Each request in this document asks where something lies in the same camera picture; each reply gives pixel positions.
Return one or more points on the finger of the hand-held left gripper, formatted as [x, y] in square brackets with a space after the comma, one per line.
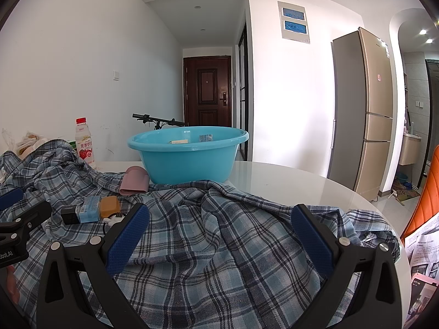
[10, 197]
[31, 214]

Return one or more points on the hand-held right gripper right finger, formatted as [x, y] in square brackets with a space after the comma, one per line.
[312, 243]

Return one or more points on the floor door mat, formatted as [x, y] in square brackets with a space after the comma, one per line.
[406, 194]

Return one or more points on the flat pale stick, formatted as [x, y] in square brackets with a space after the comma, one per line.
[177, 141]

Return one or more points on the blue plastic basin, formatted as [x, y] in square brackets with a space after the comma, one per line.
[188, 164]

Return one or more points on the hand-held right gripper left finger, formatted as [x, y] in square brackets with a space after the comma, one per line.
[127, 240]

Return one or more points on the plastic bag with bread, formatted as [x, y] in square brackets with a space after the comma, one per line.
[29, 142]

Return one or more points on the black power adapter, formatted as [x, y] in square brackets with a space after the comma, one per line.
[70, 214]

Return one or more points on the blue plaid shirt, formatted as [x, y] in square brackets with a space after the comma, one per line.
[223, 229]

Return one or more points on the white sink cabinet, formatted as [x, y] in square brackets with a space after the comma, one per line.
[410, 149]

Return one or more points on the black framed glass door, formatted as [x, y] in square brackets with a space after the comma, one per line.
[242, 92]

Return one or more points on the brown leather pad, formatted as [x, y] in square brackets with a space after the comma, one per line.
[109, 205]

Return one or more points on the white wall panel blue windows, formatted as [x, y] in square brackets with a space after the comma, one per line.
[294, 22]

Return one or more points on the green box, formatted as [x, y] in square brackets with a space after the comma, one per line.
[72, 144]

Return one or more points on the pink phone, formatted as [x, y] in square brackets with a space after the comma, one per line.
[422, 294]

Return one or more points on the orange chair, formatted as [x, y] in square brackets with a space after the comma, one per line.
[428, 198]

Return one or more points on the brown entrance door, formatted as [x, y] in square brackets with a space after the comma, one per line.
[207, 92]

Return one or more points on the person's left hand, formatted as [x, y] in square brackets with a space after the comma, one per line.
[10, 282]

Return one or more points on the gold refrigerator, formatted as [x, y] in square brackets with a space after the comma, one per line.
[374, 109]

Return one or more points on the small blue floor basin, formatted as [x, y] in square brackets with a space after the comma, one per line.
[401, 177]

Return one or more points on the white drink bottle red cap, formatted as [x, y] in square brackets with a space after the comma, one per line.
[85, 147]

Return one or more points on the printed paper sheet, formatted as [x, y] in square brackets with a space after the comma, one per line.
[425, 240]

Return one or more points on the blue tissue pack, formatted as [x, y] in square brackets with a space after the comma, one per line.
[90, 209]

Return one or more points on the pink pouch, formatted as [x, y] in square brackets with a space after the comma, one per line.
[135, 181]

